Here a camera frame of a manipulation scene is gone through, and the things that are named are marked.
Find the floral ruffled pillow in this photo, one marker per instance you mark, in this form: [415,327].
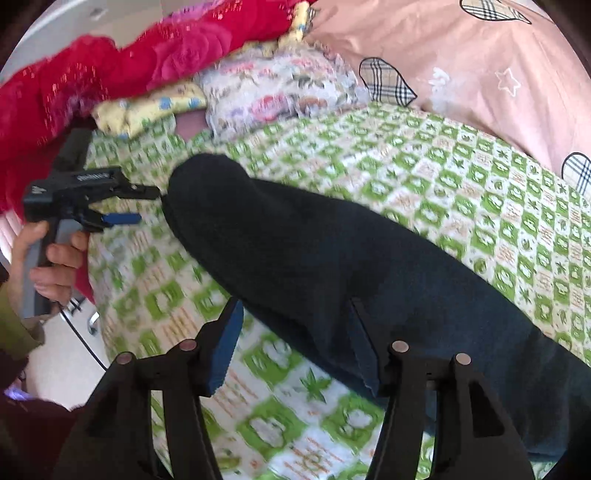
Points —
[277,87]

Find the person's green-sleeved left forearm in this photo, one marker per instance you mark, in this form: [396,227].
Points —
[14,332]

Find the person's dark clothing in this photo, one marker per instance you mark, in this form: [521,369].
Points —
[32,434]

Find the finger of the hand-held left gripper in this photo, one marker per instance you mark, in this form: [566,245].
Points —
[138,191]
[122,219]

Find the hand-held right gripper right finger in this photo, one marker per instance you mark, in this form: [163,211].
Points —
[367,355]

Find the pink quilt with plaid hearts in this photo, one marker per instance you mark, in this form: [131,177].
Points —
[461,69]

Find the person's left hand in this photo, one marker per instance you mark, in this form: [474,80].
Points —
[62,277]

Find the green patterned bedsheet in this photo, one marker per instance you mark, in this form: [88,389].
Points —
[438,184]

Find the red rose blanket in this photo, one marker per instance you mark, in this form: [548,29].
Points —
[138,64]

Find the dark pants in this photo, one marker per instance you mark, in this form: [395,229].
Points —
[300,254]

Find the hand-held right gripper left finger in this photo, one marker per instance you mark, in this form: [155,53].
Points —
[226,344]

